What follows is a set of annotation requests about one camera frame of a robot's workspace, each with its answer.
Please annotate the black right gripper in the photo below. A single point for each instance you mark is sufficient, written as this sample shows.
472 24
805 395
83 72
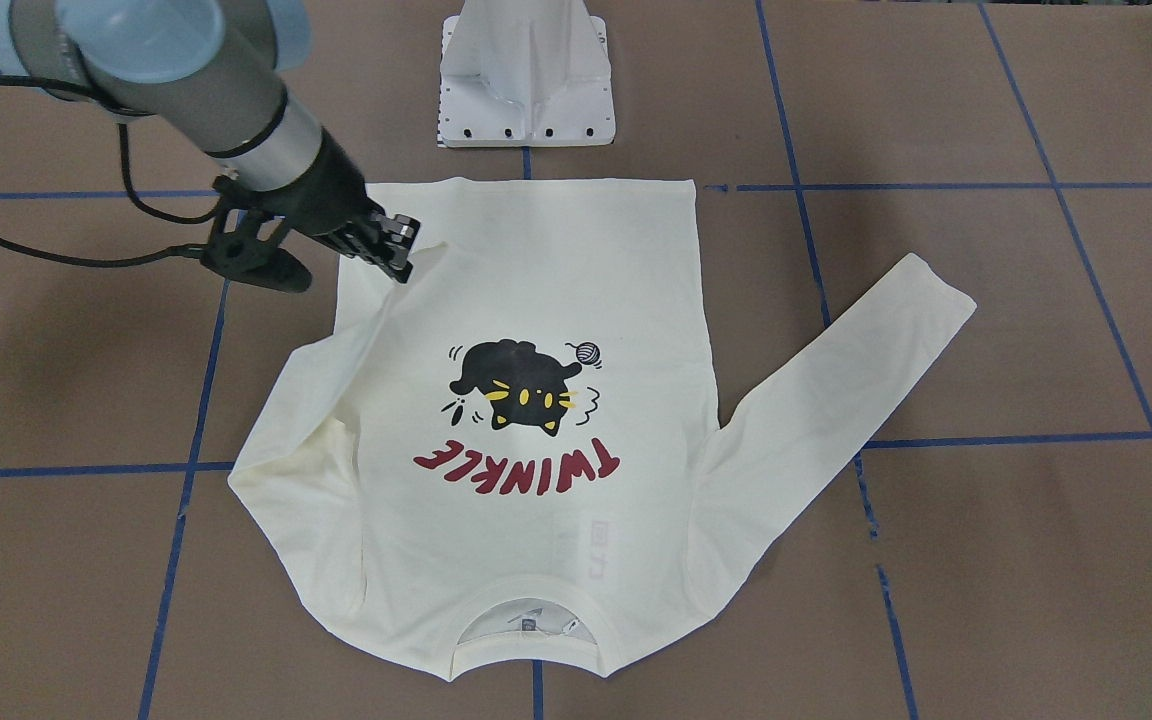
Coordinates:
324 193

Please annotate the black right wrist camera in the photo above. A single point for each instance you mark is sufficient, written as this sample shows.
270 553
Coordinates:
245 246

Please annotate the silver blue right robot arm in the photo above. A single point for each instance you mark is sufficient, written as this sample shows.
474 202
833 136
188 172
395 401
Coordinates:
212 69

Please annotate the cream long-sleeve cat shirt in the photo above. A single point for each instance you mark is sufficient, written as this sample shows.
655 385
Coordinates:
518 454

